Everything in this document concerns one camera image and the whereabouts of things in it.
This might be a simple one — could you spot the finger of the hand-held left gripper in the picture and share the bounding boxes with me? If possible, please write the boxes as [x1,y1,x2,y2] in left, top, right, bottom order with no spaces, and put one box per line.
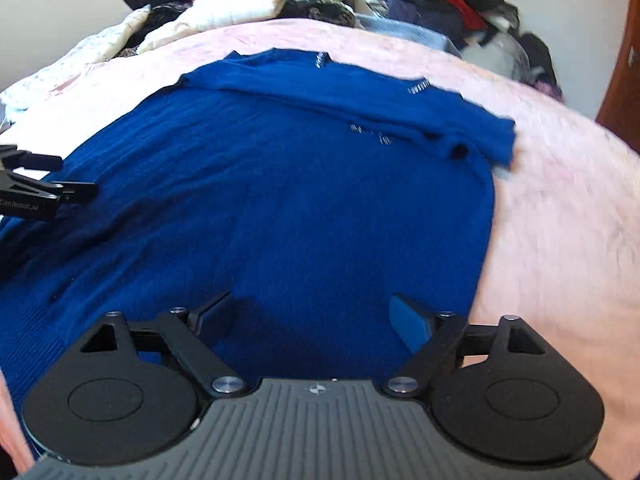
[47,181,99,206]
[0,145,64,172]

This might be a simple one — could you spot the black bag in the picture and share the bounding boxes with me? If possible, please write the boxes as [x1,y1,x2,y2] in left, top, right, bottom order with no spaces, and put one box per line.
[520,32,563,100]

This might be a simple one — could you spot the clear plastic bag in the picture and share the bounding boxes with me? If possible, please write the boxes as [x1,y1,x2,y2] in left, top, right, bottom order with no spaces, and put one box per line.
[460,30,531,81]

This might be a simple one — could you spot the dark patterned garment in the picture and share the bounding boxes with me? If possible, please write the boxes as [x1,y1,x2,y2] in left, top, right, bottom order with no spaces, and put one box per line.
[112,2,193,58]

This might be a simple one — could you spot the dark navy clothes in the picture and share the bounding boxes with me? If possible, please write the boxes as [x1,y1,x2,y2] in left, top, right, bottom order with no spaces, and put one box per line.
[385,0,471,46]

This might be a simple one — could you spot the blue knit sweater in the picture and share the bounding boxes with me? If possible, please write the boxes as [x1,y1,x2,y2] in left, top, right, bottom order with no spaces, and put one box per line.
[0,47,517,401]

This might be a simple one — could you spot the dark speckled knit garment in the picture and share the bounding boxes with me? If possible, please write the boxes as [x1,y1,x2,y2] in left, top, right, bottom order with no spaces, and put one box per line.
[280,0,358,28]

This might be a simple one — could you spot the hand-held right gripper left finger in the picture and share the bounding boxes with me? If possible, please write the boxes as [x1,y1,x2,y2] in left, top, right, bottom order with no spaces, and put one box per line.
[80,290,246,401]

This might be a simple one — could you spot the brown wooden door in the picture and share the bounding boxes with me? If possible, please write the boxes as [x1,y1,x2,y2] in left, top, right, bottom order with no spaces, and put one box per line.
[595,45,640,155]

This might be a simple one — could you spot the white floral quilt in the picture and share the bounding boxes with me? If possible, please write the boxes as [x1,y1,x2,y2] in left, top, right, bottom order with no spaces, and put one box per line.
[0,5,151,111]

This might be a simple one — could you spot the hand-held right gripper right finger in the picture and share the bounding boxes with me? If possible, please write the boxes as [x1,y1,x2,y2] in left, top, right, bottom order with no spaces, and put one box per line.
[385,294,548,401]

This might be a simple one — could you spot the bed with pink cover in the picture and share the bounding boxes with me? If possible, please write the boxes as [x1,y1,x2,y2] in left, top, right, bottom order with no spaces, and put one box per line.
[0,17,640,476]

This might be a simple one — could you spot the light blue cloth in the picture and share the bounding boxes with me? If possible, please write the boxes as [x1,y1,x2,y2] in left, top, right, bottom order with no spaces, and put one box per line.
[357,12,461,56]

